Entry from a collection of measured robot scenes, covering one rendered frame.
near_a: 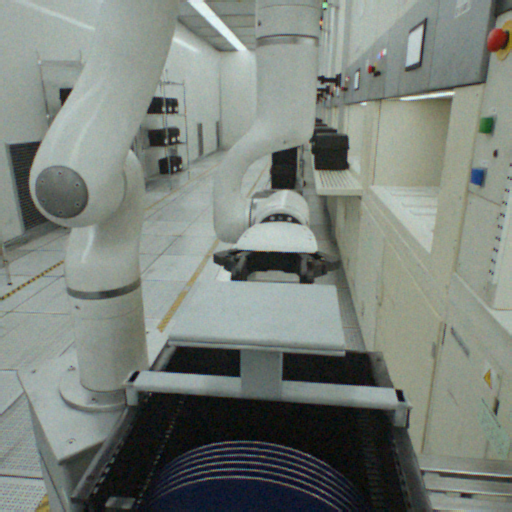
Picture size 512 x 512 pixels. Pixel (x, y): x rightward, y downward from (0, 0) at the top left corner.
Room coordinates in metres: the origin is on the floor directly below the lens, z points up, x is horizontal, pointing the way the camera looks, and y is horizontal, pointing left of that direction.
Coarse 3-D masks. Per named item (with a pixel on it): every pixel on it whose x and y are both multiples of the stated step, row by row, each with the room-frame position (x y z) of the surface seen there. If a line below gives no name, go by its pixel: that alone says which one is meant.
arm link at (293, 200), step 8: (280, 192) 0.71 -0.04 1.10; (288, 192) 0.71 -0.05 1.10; (256, 200) 0.66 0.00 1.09; (264, 200) 0.66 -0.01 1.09; (272, 200) 0.65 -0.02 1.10; (280, 200) 0.64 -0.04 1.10; (288, 200) 0.64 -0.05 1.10; (296, 200) 0.66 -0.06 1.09; (304, 200) 0.71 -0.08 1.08; (256, 208) 0.64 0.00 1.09; (264, 208) 0.63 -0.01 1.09; (296, 208) 0.61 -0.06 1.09; (304, 208) 0.65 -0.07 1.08; (256, 216) 0.63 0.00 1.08
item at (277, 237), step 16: (272, 224) 0.55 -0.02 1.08; (288, 224) 0.56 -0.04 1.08; (240, 240) 0.49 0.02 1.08; (256, 240) 0.49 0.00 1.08; (272, 240) 0.49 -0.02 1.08; (288, 240) 0.49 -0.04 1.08; (304, 240) 0.49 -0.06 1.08; (256, 256) 0.48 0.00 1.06; (272, 256) 0.47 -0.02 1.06; (288, 256) 0.47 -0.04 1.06; (256, 272) 0.48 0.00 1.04; (272, 272) 0.48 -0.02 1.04; (288, 272) 0.48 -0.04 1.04
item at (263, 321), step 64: (192, 320) 0.27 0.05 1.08; (256, 320) 0.27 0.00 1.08; (320, 320) 0.27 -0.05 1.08; (128, 384) 0.30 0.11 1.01; (192, 384) 0.30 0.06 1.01; (256, 384) 0.28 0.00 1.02; (320, 384) 0.30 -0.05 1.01; (384, 384) 0.33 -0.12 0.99; (128, 448) 0.27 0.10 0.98; (192, 448) 0.41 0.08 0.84; (320, 448) 0.39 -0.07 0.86; (384, 448) 0.27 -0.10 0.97
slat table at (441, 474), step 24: (432, 456) 0.48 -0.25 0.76; (456, 456) 0.48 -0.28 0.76; (432, 480) 0.44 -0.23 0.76; (456, 480) 0.44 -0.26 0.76; (480, 480) 0.44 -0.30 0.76; (504, 480) 0.44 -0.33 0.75; (432, 504) 0.40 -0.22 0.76; (456, 504) 0.40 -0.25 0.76; (480, 504) 0.40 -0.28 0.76; (504, 504) 0.40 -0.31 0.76
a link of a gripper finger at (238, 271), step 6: (228, 258) 0.46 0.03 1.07; (228, 264) 0.46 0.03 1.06; (234, 264) 0.44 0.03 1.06; (240, 264) 0.42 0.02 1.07; (246, 264) 0.44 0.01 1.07; (228, 270) 0.46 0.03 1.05; (234, 270) 0.42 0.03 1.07; (240, 270) 0.41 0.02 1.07; (246, 270) 0.44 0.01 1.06; (234, 276) 0.41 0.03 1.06; (240, 276) 0.41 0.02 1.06; (246, 276) 0.44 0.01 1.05
